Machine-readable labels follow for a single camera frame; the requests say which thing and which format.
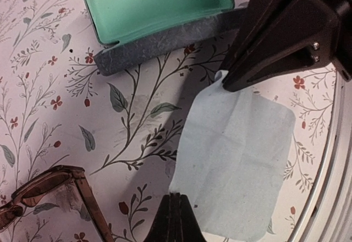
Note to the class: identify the small blue cleaning cloth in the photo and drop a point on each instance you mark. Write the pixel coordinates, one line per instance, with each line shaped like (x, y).
(231, 158)

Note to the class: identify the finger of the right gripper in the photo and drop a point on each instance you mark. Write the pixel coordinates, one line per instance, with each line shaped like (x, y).
(300, 37)
(257, 17)

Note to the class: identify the front aluminium rail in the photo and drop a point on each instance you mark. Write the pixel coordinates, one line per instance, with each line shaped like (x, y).
(326, 215)

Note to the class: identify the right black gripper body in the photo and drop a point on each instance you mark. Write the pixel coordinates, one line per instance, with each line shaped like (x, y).
(341, 57)

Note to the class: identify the blue glasses case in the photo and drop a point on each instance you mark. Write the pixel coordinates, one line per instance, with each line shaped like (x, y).
(135, 31)

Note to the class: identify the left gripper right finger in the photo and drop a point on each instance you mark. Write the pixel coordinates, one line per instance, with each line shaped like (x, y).
(186, 225)

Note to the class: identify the brown sunglasses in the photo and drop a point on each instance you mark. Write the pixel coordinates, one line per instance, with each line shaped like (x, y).
(56, 205)

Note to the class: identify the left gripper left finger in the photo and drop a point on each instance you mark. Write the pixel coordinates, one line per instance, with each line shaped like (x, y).
(162, 228)

